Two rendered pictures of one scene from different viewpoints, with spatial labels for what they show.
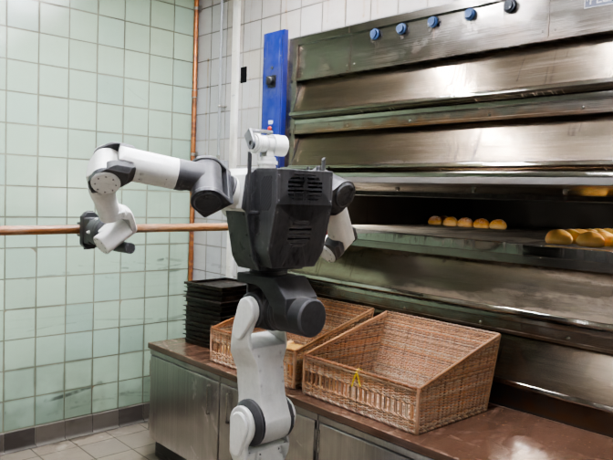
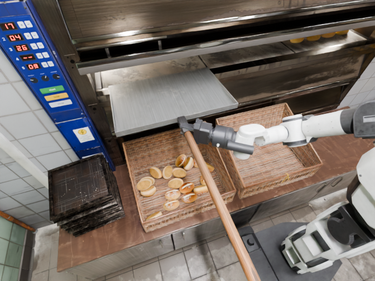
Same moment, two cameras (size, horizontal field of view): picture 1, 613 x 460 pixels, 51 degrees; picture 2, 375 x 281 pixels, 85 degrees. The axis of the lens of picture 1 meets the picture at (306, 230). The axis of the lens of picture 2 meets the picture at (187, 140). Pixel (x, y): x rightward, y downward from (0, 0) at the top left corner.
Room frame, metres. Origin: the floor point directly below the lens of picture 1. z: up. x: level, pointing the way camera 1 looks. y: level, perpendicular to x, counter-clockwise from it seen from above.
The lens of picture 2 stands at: (2.50, 0.62, 1.82)
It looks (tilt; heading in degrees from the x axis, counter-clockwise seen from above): 51 degrees down; 294
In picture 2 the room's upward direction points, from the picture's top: straight up
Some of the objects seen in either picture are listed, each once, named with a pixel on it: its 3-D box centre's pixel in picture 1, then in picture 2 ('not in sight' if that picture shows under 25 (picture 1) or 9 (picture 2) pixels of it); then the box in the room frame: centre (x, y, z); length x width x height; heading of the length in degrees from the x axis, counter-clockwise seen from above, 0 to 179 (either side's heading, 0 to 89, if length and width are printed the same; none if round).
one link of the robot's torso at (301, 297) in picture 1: (281, 301); (370, 217); (1.96, 0.07, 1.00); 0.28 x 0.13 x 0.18; 44
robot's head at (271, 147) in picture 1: (269, 148); not in sight; (2.04, 0.12, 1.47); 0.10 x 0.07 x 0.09; 126
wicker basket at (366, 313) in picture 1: (290, 334); (178, 172); (2.83, 0.05, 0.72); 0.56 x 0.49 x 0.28; 44
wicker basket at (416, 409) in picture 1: (400, 363); (264, 147); (2.38, -0.36, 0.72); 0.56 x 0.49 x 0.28; 42
